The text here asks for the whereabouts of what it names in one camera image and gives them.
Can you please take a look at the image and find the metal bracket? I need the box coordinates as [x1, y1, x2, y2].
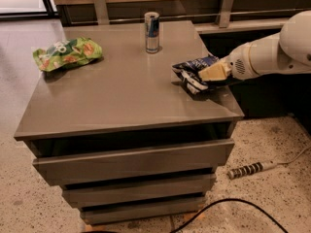
[93, 0, 110, 25]
[217, 0, 234, 28]

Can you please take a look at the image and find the left metal bracket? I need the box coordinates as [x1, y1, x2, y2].
[93, 0, 110, 25]

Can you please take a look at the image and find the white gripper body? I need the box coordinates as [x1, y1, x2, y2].
[227, 44, 252, 80]

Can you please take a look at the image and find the right metal bracket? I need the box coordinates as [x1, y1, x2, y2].
[217, 0, 234, 28]

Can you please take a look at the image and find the bottom grey drawer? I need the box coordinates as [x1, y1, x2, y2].
[81, 195, 205, 225]

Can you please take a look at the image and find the middle grey drawer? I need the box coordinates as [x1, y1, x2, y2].
[62, 174, 216, 208]

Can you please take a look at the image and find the redbull can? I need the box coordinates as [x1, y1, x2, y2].
[144, 12, 159, 53]

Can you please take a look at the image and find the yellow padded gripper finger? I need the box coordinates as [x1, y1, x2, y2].
[198, 58, 231, 82]

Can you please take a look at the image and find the black floor cable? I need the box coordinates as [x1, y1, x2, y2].
[169, 197, 290, 233]

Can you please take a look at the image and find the blue chip bag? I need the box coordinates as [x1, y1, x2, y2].
[171, 55, 242, 96]

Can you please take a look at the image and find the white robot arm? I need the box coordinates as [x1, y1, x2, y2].
[198, 11, 311, 82]

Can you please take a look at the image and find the top grey drawer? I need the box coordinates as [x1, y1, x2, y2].
[33, 139, 234, 185]

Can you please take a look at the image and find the grey drawer cabinet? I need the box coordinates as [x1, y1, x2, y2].
[15, 21, 243, 213]

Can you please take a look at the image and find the white power strip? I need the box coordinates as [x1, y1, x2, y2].
[226, 144, 311, 181]

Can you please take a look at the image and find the wooden wall counter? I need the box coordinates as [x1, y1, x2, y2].
[53, 0, 311, 26]

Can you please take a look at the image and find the grey drawer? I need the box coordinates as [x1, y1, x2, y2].
[81, 195, 205, 225]
[62, 174, 216, 208]
[33, 139, 234, 185]

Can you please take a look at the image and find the green chip bag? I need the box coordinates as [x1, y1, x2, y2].
[33, 37, 103, 72]

